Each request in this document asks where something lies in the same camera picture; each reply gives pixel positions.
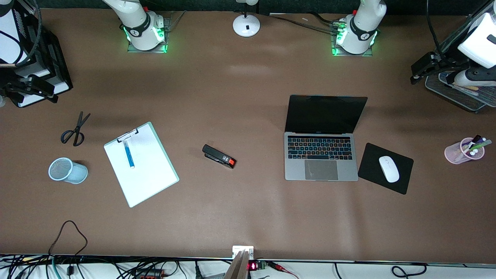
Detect green marker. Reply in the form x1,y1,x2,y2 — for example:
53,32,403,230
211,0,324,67
464,139,493,152

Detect black cable bundle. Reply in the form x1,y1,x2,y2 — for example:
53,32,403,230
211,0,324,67
267,13,343,33

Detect white paper sheet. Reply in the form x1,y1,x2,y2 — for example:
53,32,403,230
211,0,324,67
104,125,177,207

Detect pink translucent pen cup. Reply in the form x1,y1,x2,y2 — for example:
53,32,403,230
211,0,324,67
444,138,486,165

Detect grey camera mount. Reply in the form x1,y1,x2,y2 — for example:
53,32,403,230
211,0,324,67
224,245,255,279

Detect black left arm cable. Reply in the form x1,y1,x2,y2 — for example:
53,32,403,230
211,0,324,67
425,0,443,59

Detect silver laptop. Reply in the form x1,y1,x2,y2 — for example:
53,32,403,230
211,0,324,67
284,94,369,182

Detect black mouse pad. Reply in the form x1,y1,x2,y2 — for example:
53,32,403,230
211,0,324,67
357,142,414,195

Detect white computer mouse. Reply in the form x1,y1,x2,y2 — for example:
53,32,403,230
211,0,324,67
379,156,400,183

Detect blue marker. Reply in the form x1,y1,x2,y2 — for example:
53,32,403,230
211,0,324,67
123,140,136,169

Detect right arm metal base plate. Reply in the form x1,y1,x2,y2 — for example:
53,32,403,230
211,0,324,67
127,15,172,53

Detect tangled cables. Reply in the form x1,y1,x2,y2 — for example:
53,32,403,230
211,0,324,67
0,254,233,279

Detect black scissors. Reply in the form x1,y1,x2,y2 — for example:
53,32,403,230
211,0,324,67
60,111,91,147

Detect black coiled cable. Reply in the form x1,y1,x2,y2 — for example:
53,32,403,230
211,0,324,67
333,263,429,279

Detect black stapler with red end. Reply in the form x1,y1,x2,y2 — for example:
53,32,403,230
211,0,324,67
202,144,236,169

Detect black mesh desk tray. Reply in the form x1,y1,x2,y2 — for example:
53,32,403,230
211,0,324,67
425,72,496,114

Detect black looped cable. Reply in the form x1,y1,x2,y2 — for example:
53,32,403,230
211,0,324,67
48,220,88,276

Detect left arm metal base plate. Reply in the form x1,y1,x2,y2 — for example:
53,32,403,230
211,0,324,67
331,23,374,57

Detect black stacked paper tray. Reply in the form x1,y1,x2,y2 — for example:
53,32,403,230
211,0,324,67
0,8,73,108

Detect mint green clipboard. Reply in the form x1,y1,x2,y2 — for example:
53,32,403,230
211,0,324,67
103,121,180,208

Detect light blue mesh pen cup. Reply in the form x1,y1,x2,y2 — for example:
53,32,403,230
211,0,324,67
48,157,89,184

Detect white round lamp base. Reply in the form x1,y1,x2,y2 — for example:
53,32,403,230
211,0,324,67
232,0,261,38

